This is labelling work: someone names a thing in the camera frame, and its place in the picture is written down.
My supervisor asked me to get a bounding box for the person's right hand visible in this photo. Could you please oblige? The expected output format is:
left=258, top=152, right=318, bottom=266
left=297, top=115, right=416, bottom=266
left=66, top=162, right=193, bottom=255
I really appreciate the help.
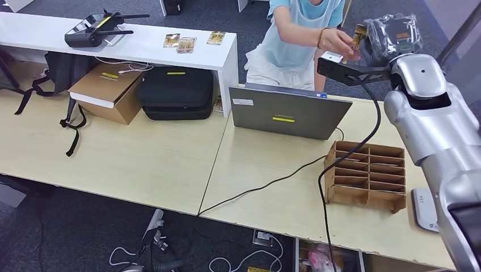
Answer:
left=321, top=28, right=361, bottom=62

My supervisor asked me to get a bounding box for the yellow tree-print ID card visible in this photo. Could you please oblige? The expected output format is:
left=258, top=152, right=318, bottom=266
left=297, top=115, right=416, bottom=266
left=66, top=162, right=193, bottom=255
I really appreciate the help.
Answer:
left=352, top=24, right=367, bottom=52

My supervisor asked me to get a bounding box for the wooden slotted card holder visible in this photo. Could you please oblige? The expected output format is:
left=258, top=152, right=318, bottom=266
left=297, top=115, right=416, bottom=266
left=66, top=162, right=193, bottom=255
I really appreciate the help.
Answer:
left=323, top=141, right=408, bottom=215

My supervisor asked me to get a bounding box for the person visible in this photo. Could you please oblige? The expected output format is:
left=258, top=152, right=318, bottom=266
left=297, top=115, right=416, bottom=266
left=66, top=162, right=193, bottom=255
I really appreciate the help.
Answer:
left=244, top=0, right=361, bottom=92

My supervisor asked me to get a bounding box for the yellow tree-print key card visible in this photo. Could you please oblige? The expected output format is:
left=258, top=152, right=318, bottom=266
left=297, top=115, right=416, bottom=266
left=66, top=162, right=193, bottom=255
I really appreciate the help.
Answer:
left=163, top=33, right=181, bottom=48
left=176, top=36, right=197, bottom=54
left=206, top=31, right=226, bottom=46

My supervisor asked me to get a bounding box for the white card reader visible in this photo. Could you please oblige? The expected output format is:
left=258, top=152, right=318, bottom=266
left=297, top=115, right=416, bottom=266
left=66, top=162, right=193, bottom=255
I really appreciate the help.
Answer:
left=410, top=188, right=440, bottom=234

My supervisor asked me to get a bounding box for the grey laptop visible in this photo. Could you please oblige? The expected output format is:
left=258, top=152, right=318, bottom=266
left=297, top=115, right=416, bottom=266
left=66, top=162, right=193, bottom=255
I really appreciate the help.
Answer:
left=229, top=83, right=354, bottom=142

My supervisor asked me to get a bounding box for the grey partition panel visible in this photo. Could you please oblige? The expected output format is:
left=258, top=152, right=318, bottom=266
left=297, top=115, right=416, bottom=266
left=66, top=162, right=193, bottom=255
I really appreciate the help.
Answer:
left=424, top=0, right=481, bottom=125

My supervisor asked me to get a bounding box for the black box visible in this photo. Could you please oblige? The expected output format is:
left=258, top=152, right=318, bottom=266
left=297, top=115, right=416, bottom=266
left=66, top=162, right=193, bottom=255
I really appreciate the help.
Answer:
left=163, top=0, right=187, bottom=16

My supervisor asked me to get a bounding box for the black zip carry case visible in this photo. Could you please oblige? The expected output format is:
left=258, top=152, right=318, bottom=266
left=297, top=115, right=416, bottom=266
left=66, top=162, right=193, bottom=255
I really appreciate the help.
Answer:
left=136, top=66, right=214, bottom=122

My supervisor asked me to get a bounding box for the white desk shelf riser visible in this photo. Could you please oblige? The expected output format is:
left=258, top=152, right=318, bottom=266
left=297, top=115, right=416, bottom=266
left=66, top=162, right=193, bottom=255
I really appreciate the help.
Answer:
left=0, top=11, right=240, bottom=119

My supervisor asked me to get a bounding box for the metal floor socket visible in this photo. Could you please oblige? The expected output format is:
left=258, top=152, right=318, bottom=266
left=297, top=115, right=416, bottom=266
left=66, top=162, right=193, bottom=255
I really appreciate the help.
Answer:
left=252, top=229, right=274, bottom=248

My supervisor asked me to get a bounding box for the pink plastic bag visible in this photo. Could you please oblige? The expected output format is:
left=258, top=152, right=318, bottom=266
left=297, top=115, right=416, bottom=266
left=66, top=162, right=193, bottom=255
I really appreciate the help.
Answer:
left=306, top=244, right=344, bottom=272

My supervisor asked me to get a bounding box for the white flat phone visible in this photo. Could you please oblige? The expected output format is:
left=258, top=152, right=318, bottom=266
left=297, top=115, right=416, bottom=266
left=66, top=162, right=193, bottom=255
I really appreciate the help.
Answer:
left=105, top=27, right=126, bottom=47

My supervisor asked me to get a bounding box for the brown cardboard box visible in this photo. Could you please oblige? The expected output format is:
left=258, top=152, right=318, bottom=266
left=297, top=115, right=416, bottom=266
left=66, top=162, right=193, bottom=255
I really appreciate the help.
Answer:
left=67, top=62, right=146, bottom=126

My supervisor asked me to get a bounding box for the black drone remote controller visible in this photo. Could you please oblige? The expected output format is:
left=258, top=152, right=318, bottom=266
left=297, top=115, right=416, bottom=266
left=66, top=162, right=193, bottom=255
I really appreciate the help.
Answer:
left=64, top=9, right=150, bottom=49

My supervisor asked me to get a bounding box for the white power strip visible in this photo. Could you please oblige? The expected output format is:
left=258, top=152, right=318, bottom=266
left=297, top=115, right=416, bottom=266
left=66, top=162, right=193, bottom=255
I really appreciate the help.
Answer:
left=141, top=209, right=165, bottom=250

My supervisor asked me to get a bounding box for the black power adapter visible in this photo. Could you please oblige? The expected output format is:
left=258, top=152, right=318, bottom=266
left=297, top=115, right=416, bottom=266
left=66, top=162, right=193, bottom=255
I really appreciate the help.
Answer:
left=150, top=231, right=171, bottom=253

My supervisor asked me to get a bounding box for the black backpack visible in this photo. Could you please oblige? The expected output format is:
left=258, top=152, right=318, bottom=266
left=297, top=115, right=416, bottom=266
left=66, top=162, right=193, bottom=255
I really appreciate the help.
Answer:
left=0, top=49, right=99, bottom=158

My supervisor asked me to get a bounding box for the grey box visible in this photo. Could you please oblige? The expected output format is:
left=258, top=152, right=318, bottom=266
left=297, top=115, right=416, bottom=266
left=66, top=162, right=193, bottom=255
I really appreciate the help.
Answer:
left=0, top=182, right=27, bottom=209

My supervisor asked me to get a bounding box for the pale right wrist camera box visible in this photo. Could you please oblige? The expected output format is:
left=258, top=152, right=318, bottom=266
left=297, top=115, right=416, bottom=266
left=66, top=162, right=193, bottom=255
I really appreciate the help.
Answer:
left=320, top=51, right=344, bottom=64

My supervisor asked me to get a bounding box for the thin brown bracelet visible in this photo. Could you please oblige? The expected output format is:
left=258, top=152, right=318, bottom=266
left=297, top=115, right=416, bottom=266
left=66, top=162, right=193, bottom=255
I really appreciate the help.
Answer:
left=317, top=27, right=330, bottom=49

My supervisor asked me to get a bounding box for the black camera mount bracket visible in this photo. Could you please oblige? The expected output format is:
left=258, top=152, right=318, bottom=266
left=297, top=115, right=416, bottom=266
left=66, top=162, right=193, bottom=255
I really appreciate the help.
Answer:
left=317, top=57, right=394, bottom=87

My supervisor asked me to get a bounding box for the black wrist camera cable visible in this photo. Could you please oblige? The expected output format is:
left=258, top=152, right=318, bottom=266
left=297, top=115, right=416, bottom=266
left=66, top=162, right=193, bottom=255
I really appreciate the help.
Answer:
left=317, top=75, right=382, bottom=272

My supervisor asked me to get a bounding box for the chrome stanchion post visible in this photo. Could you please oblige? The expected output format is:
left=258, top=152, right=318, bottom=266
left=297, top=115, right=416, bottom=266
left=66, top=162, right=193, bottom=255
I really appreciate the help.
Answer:
left=436, top=3, right=481, bottom=69

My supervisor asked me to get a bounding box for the black laptop power cable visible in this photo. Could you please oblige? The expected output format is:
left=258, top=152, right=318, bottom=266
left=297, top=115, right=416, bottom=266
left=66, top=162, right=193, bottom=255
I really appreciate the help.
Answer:
left=198, top=127, right=345, bottom=218

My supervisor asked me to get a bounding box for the white charging cable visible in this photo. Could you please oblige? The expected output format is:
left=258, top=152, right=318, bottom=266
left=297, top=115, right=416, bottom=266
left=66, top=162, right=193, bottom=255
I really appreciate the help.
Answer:
left=94, top=56, right=154, bottom=75

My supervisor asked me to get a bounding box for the white floor cable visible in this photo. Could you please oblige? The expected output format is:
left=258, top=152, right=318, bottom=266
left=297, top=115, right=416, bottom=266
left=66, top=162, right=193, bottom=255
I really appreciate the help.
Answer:
left=208, top=234, right=284, bottom=272
left=109, top=245, right=151, bottom=272

